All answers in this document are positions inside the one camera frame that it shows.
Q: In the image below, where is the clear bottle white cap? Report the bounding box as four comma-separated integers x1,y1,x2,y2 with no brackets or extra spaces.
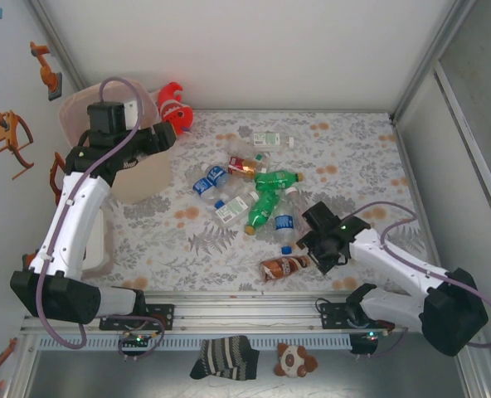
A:
284,187,313,233

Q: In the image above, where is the blue label water bottle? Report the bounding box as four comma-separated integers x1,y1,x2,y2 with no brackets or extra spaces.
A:
192,177,217,203
203,163,231,187
272,209,299,255

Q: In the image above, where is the brown chocolate milk bottle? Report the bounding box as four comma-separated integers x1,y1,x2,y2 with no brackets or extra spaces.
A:
260,253,313,284

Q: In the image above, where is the green soda bottle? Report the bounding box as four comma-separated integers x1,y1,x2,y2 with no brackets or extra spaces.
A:
254,168,304,192
245,188,282,236

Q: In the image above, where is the white green label bottle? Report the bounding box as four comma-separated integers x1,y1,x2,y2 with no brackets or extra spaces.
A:
214,190,260,227
251,130,296,148

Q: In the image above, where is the clear crushed bottle blue cap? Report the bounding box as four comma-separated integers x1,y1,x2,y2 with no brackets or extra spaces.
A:
214,182,255,210

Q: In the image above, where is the red label tea bottle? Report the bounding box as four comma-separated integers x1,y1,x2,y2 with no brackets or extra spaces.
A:
227,155,270,179

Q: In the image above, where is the clear crushed bottle green cap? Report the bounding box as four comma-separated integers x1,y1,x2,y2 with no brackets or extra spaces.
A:
226,138,267,161

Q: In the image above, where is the red fish plush toy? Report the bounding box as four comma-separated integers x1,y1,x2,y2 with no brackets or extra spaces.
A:
158,81,195,137

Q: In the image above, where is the pink plastic basket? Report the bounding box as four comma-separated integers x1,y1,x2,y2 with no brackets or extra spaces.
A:
58,76,173,205

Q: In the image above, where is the small green circuit board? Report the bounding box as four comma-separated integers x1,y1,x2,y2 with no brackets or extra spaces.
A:
119,331,153,345
351,330,379,354

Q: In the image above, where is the brown white plush toy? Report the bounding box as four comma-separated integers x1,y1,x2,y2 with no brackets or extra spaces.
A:
275,342,319,379

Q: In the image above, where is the white tissue box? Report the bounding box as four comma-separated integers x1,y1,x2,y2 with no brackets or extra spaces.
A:
81,209,114,279

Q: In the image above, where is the floral tablecloth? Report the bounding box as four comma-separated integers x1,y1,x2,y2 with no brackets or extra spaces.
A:
61,109,448,294

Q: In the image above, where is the black beige striped sock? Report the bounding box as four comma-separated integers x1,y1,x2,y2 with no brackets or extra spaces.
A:
189,335,261,381

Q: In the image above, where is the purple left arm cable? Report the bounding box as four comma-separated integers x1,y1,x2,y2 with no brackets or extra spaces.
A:
36,76,166,362

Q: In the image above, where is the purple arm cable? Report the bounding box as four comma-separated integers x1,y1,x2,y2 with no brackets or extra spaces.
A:
36,76,166,362
343,201,491,360

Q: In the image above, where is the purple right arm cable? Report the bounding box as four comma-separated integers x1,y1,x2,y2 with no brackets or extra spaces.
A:
343,201,491,360

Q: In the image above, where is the aluminium frame post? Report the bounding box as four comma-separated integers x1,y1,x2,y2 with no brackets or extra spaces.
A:
392,0,477,124
28,0,85,90

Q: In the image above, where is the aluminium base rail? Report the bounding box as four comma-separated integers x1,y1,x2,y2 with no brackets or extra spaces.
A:
19,289,481,335

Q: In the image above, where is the white slotted cable duct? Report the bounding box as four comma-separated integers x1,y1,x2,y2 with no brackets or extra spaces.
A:
36,334,352,352

